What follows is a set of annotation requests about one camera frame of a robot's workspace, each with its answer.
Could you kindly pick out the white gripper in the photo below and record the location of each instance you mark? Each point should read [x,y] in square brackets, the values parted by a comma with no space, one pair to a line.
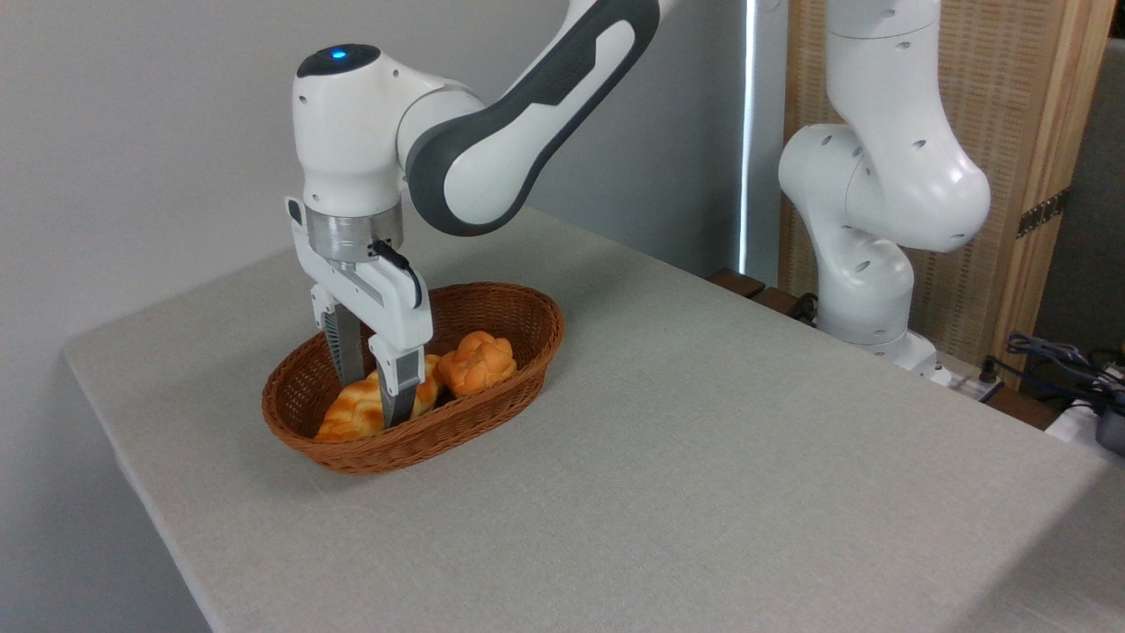
[395,308]

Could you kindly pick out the long braided bread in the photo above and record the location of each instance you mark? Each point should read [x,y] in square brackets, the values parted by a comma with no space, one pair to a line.
[352,418]

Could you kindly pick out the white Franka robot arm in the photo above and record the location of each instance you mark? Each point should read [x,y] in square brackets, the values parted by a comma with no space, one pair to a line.
[352,132]

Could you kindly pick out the round orange bread roll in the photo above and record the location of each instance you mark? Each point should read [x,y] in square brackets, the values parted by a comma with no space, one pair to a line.
[479,365]

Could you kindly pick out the brown wicker basket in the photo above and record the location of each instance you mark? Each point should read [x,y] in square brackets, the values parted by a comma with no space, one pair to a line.
[395,450]

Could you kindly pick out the grey tablecloth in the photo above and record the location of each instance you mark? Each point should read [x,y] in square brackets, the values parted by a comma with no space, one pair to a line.
[703,483]

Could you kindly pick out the metal screen hinge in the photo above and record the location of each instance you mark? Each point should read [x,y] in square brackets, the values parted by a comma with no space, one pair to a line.
[1043,213]

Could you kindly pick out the white box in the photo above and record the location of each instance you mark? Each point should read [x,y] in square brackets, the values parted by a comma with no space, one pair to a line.
[1072,426]

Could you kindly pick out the grey device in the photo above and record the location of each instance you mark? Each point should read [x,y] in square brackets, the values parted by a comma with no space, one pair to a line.
[1112,431]

